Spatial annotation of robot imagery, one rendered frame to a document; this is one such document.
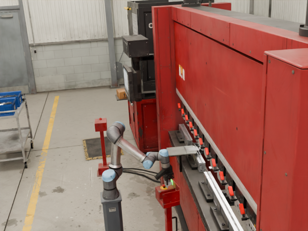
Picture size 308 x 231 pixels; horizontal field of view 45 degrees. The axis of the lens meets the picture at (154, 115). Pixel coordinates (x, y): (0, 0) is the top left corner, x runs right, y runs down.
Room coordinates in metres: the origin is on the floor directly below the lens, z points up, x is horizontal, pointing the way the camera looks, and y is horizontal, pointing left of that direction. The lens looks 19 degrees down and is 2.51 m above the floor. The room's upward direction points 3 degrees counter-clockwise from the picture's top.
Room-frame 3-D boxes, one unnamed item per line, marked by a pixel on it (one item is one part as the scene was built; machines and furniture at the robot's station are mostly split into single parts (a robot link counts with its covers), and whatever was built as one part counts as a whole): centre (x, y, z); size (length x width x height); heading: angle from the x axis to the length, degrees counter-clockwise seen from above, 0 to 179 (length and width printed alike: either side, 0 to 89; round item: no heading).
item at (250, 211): (1.77, -0.54, 1.26); 0.15 x 0.09 x 0.17; 6
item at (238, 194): (1.97, -0.52, 1.26); 0.15 x 0.09 x 0.17; 6
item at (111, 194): (2.93, 0.42, 0.82); 0.15 x 0.15 x 0.10
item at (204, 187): (2.73, -0.39, 0.89); 0.30 x 0.05 x 0.03; 6
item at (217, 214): (2.33, -0.43, 0.89); 0.30 x 0.05 x 0.03; 6
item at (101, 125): (4.88, 0.74, 0.41); 0.25 x 0.20 x 0.83; 96
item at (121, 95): (5.36, 0.42, 1.04); 0.30 x 0.26 x 0.12; 9
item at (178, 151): (3.32, -0.24, 1.00); 0.26 x 0.18 x 0.01; 96
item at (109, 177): (2.93, 0.42, 0.94); 0.13 x 0.12 x 0.14; 163
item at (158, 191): (2.97, -0.08, 0.75); 0.20 x 0.16 x 0.18; 19
